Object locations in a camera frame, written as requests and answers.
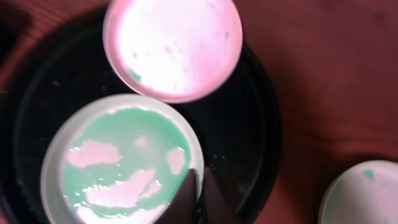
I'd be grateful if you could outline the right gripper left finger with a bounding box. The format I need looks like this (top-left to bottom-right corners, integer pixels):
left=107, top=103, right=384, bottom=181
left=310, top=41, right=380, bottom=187
left=155, top=169, right=197, bottom=224

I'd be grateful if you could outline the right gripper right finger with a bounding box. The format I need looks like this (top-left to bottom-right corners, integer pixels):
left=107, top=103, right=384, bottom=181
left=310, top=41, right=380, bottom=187
left=203, top=167, right=243, bottom=224

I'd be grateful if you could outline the teal plate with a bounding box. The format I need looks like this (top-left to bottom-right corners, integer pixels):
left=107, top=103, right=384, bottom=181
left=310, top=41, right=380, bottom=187
left=318, top=160, right=397, bottom=224
left=40, top=94, right=204, bottom=223

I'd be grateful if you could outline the white plate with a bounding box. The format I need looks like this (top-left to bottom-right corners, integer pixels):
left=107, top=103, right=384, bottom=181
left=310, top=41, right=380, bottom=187
left=103, top=0, right=243, bottom=103

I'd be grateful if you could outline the black round tray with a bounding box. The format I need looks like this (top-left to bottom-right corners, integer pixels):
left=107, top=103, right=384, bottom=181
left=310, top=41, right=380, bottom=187
left=1, top=8, right=282, bottom=223

